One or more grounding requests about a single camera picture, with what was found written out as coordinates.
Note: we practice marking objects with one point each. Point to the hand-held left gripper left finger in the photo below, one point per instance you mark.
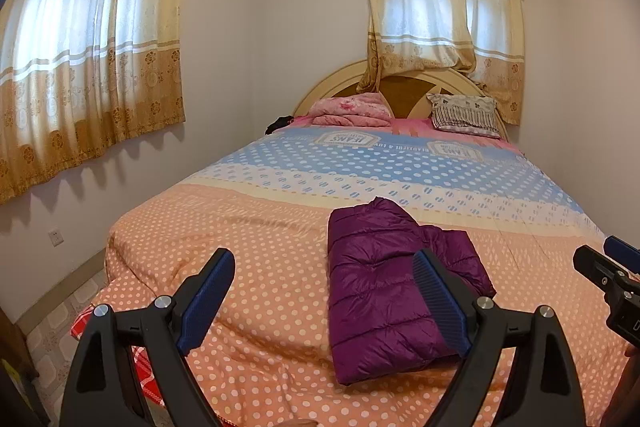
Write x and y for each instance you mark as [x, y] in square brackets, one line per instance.
[207, 302]

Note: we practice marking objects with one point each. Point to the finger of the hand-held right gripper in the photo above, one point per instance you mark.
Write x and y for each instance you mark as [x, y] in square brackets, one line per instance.
[622, 248]
[595, 264]

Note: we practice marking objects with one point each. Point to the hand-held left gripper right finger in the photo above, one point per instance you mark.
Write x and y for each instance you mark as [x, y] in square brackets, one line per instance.
[440, 297]

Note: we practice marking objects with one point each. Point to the purple puffer jacket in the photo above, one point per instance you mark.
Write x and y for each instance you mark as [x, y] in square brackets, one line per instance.
[380, 282]

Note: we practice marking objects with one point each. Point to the red checked sheet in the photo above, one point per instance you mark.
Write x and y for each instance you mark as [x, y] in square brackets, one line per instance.
[145, 372]

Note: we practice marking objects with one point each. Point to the bed with polka-dot quilt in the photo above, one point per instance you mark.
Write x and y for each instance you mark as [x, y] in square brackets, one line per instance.
[250, 217]

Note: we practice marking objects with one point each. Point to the pink bed sheet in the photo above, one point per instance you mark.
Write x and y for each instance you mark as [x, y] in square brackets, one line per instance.
[410, 126]

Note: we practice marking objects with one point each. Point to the striped pillow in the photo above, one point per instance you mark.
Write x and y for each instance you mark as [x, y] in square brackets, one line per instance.
[465, 114]

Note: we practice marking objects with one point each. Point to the dark cloth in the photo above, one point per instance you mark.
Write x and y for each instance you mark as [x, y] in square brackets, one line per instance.
[279, 124]

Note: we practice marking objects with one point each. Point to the pink folded blanket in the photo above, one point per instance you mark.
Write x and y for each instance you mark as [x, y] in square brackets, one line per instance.
[350, 109]

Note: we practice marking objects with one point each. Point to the cream wooden headboard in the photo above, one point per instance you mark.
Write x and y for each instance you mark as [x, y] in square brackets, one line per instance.
[405, 89]

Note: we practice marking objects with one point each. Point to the wide yellow floral curtain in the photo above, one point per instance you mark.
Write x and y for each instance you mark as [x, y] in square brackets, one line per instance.
[85, 57]

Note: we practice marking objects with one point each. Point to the narrow yellow floral curtain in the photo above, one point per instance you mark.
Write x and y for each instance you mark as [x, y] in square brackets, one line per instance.
[440, 7]

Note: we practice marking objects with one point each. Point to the white wall socket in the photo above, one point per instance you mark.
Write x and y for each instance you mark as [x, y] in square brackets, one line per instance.
[55, 237]

